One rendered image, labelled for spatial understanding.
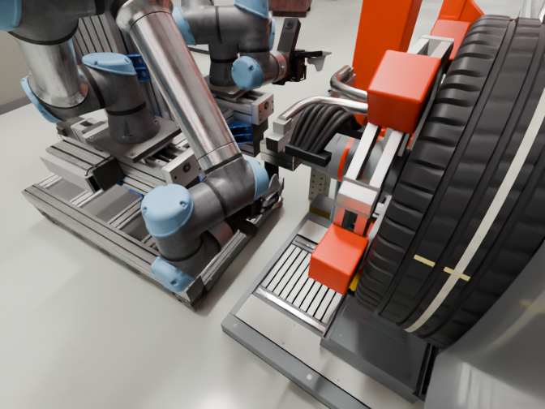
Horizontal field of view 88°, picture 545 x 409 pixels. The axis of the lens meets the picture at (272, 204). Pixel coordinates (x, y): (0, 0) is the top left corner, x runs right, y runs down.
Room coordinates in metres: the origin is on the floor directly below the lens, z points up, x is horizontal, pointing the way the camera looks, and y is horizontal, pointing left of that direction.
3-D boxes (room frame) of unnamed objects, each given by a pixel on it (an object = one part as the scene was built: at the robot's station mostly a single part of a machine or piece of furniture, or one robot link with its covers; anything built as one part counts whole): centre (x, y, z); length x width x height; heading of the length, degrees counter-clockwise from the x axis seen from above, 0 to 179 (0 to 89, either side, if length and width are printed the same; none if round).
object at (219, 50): (1.26, 0.18, 0.98); 0.13 x 0.12 x 0.14; 92
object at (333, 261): (0.30, -0.12, 0.85); 0.09 x 0.08 x 0.07; 146
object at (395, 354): (0.47, -0.43, 0.32); 0.40 x 0.30 x 0.28; 146
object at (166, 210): (0.32, 0.15, 0.95); 0.11 x 0.08 x 0.11; 131
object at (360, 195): (0.57, -0.29, 0.85); 0.54 x 0.07 x 0.54; 146
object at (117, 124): (0.83, 0.44, 0.87); 0.15 x 0.15 x 0.10
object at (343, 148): (0.61, -0.23, 0.85); 0.21 x 0.14 x 0.14; 56
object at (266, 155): (0.54, -0.02, 0.93); 0.09 x 0.05 x 0.05; 56
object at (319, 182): (1.37, -0.30, 0.21); 0.10 x 0.10 x 0.42; 56
